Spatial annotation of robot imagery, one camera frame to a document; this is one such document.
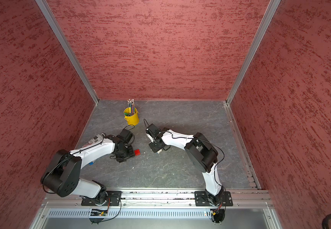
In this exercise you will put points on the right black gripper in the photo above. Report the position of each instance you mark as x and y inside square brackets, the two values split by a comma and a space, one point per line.
[154, 149]

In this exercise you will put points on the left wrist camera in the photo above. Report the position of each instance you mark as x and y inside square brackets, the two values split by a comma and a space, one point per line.
[126, 136]

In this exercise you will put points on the yellow pencil cup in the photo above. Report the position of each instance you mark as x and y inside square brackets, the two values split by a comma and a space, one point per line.
[133, 119]

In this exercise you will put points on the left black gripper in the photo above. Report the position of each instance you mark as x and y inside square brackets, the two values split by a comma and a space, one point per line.
[130, 154]

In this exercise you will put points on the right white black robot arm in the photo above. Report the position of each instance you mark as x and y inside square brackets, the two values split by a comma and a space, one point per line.
[201, 152]

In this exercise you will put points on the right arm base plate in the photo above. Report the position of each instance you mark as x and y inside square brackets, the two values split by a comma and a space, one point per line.
[223, 198]

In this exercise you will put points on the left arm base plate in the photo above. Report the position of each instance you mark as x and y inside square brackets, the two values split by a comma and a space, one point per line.
[109, 198]

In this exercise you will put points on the flag patterned pouch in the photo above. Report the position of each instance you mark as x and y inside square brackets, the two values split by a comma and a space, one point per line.
[96, 139]

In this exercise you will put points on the aluminium front rail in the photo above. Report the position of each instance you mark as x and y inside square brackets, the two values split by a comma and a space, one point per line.
[168, 199]

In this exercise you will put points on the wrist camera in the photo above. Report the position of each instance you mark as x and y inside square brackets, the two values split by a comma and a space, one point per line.
[152, 132]
[126, 136]

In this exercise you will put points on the red lego brick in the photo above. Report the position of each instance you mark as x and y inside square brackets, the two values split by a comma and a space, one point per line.
[137, 152]

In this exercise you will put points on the coloured pencils bundle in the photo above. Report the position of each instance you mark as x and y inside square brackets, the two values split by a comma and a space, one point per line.
[131, 107]

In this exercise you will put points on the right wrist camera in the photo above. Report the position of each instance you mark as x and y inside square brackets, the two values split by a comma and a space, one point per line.
[152, 132]

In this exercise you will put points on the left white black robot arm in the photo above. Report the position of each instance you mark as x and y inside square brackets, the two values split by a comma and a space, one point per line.
[62, 176]

